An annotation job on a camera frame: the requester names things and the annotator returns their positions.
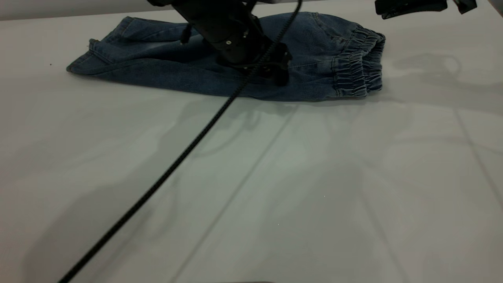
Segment speckled right gripper finger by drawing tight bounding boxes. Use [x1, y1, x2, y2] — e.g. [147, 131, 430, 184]
[374, 0, 448, 20]

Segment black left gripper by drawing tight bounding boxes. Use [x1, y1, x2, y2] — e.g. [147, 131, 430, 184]
[202, 22, 291, 87]

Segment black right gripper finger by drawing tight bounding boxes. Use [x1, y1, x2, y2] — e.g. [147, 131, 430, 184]
[452, 0, 478, 15]

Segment blue denim pants with print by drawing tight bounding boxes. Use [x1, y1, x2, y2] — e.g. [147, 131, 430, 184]
[66, 12, 386, 103]

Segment black braided cable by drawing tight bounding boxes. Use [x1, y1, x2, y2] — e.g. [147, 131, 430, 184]
[58, 0, 304, 283]

